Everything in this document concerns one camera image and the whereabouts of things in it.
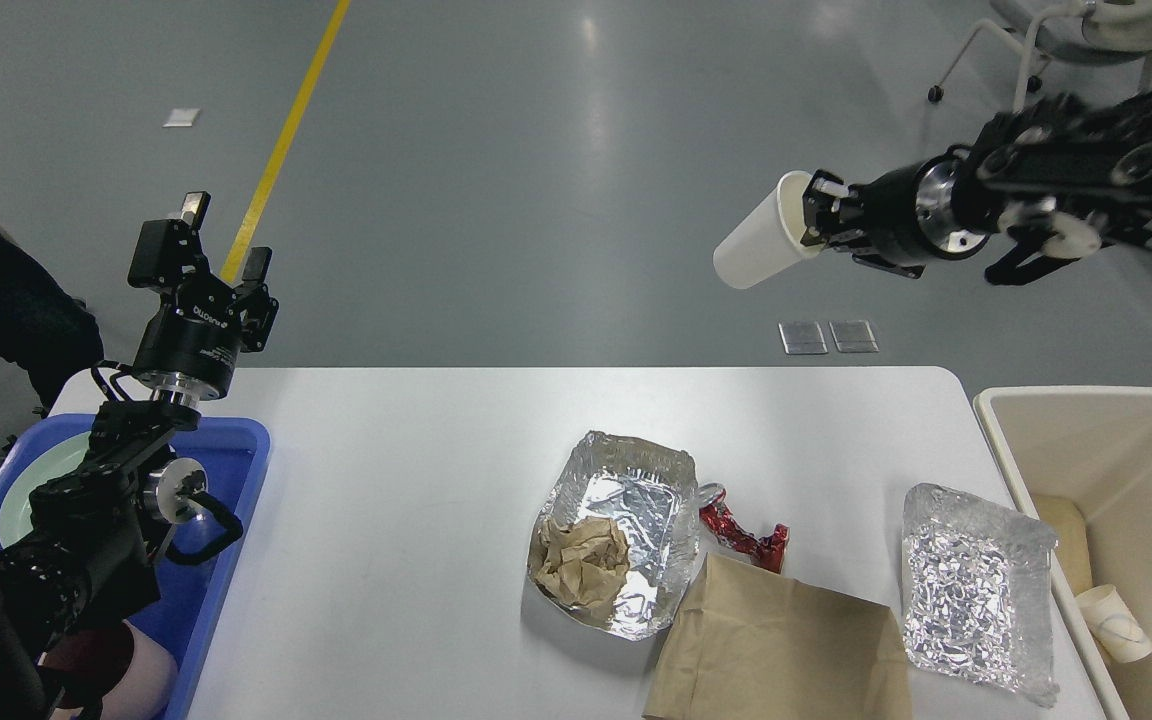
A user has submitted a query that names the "crumpled brown paper napkin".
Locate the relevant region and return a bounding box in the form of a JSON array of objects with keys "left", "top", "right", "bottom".
[{"left": 529, "top": 516, "right": 628, "bottom": 609}]

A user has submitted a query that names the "aluminium foil sheet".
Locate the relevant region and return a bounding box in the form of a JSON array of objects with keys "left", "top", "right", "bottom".
[{"left": 900, "top": 483, "right": 1060, "bottom": 708}]

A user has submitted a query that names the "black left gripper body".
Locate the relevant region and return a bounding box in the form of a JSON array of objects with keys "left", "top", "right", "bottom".
[{"left": 132, "top": 281, "right": 257, "bottom": 401}]

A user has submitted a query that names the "short white paper cup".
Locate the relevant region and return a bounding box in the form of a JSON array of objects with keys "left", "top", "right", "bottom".
[{"left": 1075, "top": 584, "right": 1152, "bottom": 664}]

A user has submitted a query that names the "tall white paper cup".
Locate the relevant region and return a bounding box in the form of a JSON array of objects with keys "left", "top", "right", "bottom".
[{"left": 712, "top": 170, "right": 823, "bottom": 290}]

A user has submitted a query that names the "brown paper bag front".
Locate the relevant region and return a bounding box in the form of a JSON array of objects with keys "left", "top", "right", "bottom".
[{"left": 643, "top": 553, "right": 914, "bottom": 719}]

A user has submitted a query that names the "grey metal floor plate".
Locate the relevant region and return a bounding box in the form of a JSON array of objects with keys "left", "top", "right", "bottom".
[{"left": 778, "top": 323, "right": 829, "bottom": 356}]

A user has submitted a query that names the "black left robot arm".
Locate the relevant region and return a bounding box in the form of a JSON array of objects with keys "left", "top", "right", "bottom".
[{"left": 0, "top": 191, "right": 279, "bottom": 719}]

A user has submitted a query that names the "beige plastic bin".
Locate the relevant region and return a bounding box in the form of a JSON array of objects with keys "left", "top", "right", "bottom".
[{"left": 973, "top": 386, "right": 1152, "bottom": 719}]

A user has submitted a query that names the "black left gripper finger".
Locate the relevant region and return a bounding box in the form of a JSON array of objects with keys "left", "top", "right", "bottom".
[
  {"left": 234, "top": 247, "right": 279, "bottom": 354},
  {"left": 128, "top": 191, "right": 211, "bottom": 296}
]

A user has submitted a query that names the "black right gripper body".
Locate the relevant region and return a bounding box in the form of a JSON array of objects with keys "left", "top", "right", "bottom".
[{"left": 851, "top": 156, "right": 988, "bottom": 281}]

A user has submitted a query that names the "aluminium foil tray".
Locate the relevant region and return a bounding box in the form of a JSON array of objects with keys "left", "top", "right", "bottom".
[{"left": 526, "top": 430, "right": 699, "bottom": 641}]

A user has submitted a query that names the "grey office chair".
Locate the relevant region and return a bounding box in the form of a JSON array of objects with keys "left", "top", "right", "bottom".
[{"left": 927, "top": 1, "right": 1152, "bottom": 111}]

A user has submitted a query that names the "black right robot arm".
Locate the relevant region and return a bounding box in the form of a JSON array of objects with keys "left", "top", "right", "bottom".
[{"left": 791, "top": 90, "right": 1152, "bottom": 286}]

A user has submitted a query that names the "blue plastic tray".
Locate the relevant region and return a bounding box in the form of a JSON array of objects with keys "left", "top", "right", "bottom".
[{"left": 0, "top": 414, "right": 271, "bottom": 719}]

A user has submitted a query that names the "red foil wrapper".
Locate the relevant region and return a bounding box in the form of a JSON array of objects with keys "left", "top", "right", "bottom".
[{"left": 698, "top": 483, "right": 790, "bottom": 574}]

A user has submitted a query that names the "mint green plate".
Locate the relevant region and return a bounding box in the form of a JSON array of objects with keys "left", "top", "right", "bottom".
[{"left": 0, "top": 430, "right": 90, "bottom": 547}]

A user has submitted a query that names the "pink mug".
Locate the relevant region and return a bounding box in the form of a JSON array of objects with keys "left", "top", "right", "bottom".
[{"left": 41, "top": 621, "right": 179, "bottom": 719}]

